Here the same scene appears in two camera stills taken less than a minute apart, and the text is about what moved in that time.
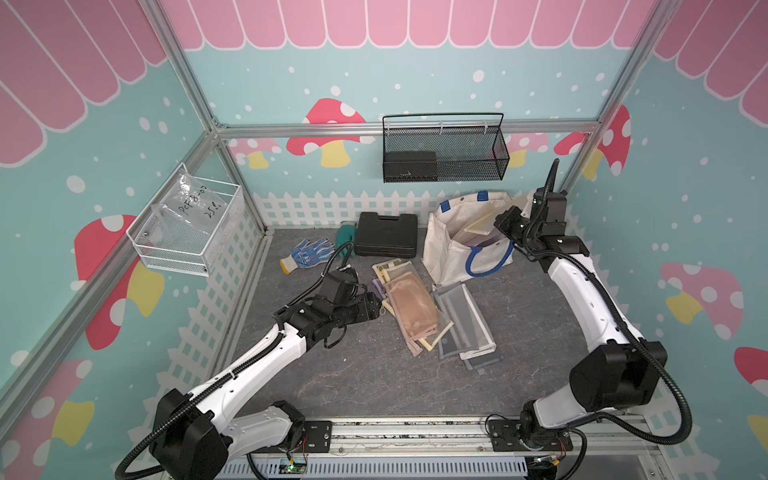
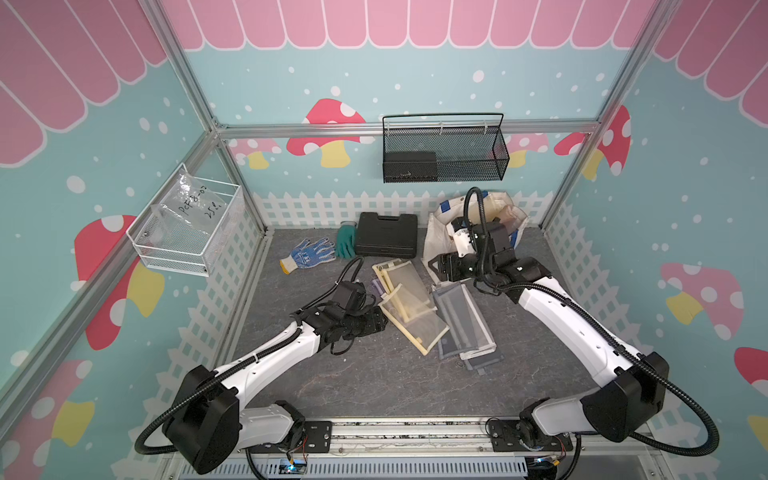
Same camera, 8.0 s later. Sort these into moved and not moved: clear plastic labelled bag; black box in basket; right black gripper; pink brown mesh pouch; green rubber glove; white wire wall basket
Moved: pink brown mesh pouch; right black gripper
Not moved: white wire wall basket; green rubber glove; black box in basket; clear plastic labelled bag
